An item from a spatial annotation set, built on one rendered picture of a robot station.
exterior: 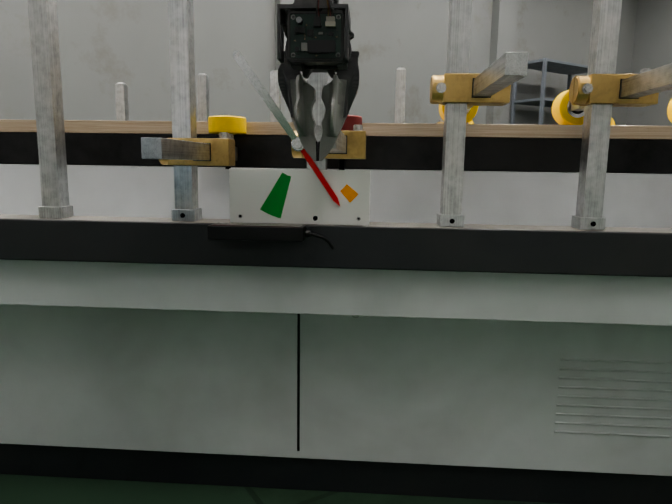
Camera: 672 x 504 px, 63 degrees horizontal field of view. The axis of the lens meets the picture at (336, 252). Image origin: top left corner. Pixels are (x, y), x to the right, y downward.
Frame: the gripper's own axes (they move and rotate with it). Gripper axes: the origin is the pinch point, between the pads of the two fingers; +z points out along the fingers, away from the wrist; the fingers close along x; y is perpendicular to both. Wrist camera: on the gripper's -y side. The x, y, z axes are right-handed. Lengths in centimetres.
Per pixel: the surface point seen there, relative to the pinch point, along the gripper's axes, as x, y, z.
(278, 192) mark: -11.0, -36.8, 6.9
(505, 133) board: 35, -59, -5
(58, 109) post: -53, -39, -8
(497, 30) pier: 145, -604, -152
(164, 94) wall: -167, -391, -53
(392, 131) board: 10, -59, -6
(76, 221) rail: -49, -35, 13
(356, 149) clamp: 3.2, -36.8, -1.1
